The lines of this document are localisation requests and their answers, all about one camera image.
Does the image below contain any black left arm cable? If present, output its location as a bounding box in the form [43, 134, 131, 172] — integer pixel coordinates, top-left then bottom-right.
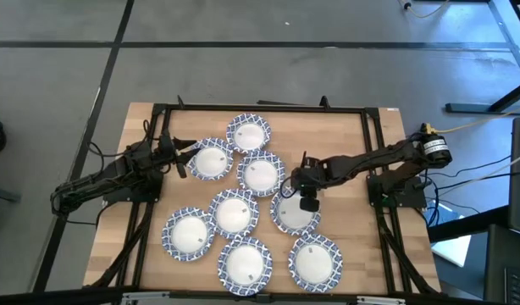
[87, 141, 130, 170]

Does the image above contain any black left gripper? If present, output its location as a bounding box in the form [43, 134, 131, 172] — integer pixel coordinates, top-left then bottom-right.
[157, 129, 202, 170]

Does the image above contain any black desk leg foot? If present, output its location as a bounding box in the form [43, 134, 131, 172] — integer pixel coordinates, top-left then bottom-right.
[445, 78, 520, 114]

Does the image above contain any white cable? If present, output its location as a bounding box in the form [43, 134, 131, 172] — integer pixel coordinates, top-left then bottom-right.
[437, 150, 520, 198]

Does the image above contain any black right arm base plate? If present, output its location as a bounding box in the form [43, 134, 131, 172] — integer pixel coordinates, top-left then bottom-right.
[367, 172, 428, 209]

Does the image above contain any black rig beam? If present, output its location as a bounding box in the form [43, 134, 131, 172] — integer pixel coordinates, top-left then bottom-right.
[0, 286, 520, 305]

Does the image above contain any white sheet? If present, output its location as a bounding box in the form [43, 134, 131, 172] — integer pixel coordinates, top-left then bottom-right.
[429, 202, 473, 268]

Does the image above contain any blue patterned paper bowl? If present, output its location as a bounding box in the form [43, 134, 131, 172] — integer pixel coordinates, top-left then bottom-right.
[269, 186, 322, 237]
[224, 112, 273, 154]
[217, 236, 274, 297]
[160, 206, 217, 263]
[287, 232, 344, 294]
[185, 136, 235, 182]
[235, 149, 287, 198]
[207, 187, 261, 241]

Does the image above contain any silver beam bracket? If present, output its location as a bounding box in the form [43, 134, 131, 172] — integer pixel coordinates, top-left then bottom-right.
[122, 291, 171, 305]
[356, 295, 407, 305]

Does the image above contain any thin black cable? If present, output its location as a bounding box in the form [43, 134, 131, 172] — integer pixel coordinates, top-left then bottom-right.
[424, 154, 513, 179]

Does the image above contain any yellow cable with black plug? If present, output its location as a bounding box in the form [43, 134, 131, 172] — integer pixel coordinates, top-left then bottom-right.
[397, 0, 451, 19]

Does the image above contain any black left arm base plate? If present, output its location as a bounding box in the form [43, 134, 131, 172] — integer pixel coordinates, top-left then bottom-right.
[102, 169, 164, 203]

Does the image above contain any black floor cable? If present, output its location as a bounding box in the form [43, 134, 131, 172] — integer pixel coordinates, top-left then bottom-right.
[64, 202, 113, 227]

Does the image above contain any grey metal floor piece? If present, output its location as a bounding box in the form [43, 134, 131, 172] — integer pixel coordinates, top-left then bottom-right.
[0, 185, 22, 203]

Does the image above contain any black aluminium extrusion frame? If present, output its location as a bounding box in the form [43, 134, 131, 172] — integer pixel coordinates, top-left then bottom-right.
[84, 95, 441, 297]

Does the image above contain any black laptop with keyboard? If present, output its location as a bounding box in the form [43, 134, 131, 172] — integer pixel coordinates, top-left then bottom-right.
[483, 224, 520, 305]

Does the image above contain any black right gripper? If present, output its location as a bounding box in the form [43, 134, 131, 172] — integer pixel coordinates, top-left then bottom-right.
[290, 151, 329, 191]

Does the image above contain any black slanted desk bar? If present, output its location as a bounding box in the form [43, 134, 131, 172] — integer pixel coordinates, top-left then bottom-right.
[427, 205, 511, 243]

